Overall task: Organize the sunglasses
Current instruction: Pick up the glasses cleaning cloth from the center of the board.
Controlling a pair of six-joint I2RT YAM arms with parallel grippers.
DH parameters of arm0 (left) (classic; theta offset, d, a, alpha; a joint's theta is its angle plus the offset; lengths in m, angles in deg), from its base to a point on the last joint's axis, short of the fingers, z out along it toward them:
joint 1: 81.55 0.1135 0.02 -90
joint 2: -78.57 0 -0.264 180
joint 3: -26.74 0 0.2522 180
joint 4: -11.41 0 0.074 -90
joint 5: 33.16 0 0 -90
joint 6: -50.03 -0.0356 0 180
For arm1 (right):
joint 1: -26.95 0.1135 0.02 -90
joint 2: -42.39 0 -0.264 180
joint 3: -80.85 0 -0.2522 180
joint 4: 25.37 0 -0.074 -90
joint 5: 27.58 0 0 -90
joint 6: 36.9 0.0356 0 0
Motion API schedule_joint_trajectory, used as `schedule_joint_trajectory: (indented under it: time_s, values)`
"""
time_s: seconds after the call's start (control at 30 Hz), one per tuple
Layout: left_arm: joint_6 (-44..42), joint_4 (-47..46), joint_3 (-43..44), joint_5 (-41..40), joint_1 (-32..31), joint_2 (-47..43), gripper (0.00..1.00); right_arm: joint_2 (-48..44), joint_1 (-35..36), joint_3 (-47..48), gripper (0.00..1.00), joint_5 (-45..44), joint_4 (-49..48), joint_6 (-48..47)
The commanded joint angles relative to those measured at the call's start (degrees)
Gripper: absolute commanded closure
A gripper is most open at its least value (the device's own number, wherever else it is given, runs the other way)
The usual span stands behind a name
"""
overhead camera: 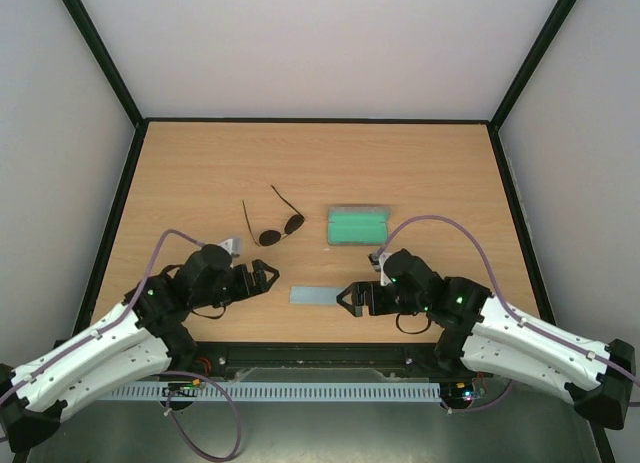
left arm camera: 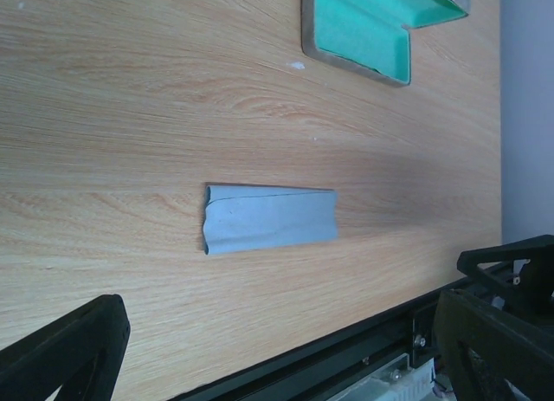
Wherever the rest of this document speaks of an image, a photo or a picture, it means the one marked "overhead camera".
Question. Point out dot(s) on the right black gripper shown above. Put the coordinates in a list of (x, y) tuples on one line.
[(366, 299)]

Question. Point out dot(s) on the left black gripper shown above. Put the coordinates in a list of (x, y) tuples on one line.
[(246, 288)]

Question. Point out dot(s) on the dark round sunglasses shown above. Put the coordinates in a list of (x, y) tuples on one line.
[(269, 230)]

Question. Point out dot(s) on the blue cleaning cloth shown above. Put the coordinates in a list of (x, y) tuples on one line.
[(314, 295)]

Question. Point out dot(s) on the grey glasses case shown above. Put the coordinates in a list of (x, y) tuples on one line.
[(357, 225)]

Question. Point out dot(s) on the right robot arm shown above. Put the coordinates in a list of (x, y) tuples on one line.
[(482, 334)]

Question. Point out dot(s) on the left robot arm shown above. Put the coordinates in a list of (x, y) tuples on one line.
[(141, 336)]

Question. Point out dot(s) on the grey metal panel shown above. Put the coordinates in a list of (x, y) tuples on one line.
[(526, 426)]

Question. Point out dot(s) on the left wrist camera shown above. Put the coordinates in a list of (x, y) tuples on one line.
[(233, 246)]

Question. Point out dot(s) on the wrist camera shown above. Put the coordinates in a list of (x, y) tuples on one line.
[(377, 262), (233, 246)]

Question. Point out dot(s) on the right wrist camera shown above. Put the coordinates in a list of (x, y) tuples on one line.
[(377, 262)]

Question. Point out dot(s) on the blue slotted cable duct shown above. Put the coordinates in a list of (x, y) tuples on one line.
[(313, 392)]

